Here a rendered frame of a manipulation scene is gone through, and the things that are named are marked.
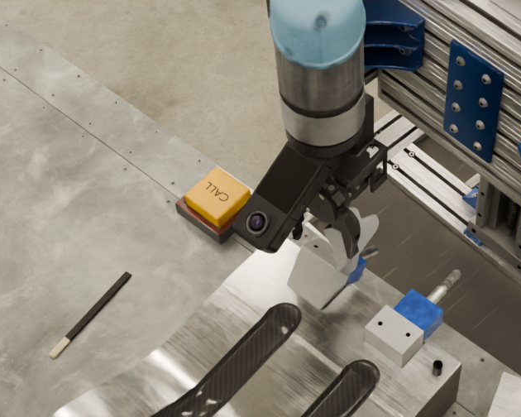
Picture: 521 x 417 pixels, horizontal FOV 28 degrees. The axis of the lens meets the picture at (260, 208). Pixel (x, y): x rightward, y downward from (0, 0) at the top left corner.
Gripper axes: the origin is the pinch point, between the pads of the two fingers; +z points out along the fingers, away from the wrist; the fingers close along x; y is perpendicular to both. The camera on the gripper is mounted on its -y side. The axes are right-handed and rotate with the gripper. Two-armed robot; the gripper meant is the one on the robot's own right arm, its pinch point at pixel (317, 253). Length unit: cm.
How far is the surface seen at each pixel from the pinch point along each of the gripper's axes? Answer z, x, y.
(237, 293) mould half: 5.7, 6.0, -6.8
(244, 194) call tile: 11.0, 17.9, 6.0
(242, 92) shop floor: 94, 89, 68
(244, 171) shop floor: 94, 72, 51
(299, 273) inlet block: 3.5, 1.5, -1.5
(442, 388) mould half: 6.4, -17.7, -1.3
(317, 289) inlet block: 3.8, -1.2, -1.7
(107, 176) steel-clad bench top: 14.5, 36.2, -1.6
